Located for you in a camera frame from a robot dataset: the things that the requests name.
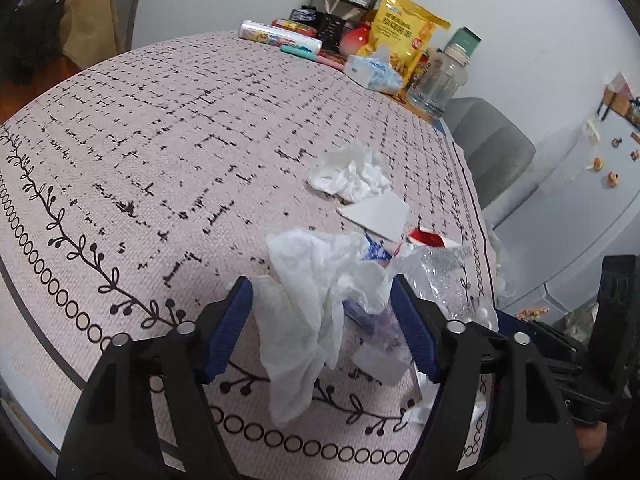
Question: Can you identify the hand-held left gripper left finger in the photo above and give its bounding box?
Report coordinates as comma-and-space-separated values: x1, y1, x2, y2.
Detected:
56, 276, 256, 480

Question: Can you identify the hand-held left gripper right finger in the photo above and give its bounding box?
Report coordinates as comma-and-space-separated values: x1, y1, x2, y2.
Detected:
391, 274, 586, 480

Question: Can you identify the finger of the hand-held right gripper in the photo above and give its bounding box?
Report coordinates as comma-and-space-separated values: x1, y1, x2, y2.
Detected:
525, 319, 590, 377

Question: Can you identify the purple clear plastic wrapper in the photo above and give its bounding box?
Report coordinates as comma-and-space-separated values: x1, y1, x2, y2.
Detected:
342, 300, 416, 361

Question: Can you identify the small white paper piece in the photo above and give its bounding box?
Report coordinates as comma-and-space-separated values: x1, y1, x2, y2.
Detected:
351, 342, 408, 387

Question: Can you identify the crushed clear plastic bottle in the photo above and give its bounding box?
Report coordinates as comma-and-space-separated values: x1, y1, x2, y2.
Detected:
387, 245, 496, 323

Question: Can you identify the large white tissue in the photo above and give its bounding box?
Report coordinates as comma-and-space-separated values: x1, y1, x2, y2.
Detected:
252, 227, 396, 428

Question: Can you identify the blue and white wrapper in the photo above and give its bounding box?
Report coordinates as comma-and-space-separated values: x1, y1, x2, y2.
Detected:
361, 234, 401, 266

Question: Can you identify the red and white package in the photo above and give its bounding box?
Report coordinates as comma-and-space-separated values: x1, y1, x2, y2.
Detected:
407, 226, 463, 251

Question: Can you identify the white card piece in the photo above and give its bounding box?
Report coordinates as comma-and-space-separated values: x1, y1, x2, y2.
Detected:
336, 194, 410, 243

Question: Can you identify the white tissue ball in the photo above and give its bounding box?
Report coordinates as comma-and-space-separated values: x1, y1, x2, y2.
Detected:
306, 141, 393, 200

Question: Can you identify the white refrigerator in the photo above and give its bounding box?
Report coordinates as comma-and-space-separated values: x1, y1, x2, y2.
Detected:
495, 60, 640, 311

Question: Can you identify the pink patterned tablecloth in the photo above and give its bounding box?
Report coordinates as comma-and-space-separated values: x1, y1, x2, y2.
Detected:
0, 30, 501, 480

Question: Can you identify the grey upholstered chair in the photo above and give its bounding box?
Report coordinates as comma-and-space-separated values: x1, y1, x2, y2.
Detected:
442, 96, 537, 211

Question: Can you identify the cardboard box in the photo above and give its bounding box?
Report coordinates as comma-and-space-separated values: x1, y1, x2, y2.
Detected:
602, 72, 640, 126

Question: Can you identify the clear plastic water jug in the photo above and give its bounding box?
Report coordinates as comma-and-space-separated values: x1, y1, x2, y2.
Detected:
406, 42, 471, 116

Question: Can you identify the white and blue tissue pack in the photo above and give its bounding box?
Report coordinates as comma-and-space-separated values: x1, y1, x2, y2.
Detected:
344, 45, 403, 95

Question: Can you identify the pink pen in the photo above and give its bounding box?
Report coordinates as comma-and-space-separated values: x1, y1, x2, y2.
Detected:
312, 52, 351, 68

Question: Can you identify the white printed roll pack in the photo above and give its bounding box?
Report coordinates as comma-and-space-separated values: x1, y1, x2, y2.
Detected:
238, 20, 322, 55

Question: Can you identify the teal box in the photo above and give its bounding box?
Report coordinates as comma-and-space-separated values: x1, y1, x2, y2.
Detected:
442, 25, 482, 56

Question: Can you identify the red peach-shaped ornament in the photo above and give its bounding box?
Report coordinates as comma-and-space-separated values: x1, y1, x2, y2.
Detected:
338, 22, 373, 56

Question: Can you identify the yellow snack bag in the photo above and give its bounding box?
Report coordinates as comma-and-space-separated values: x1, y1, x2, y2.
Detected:
356, 0, 451, 96

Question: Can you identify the red candy tube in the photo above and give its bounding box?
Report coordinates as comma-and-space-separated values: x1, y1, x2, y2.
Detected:
272, 18, 318, 33

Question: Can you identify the black pen holder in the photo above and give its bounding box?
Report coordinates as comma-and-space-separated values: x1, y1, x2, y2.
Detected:
315, 12, 347, 51

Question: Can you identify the brown paper bag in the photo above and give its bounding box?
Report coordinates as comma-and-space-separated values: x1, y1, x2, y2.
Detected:
62, 0, 120, 68

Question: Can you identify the black bag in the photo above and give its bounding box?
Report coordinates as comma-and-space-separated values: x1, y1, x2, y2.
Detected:
0, 0, 68, 86

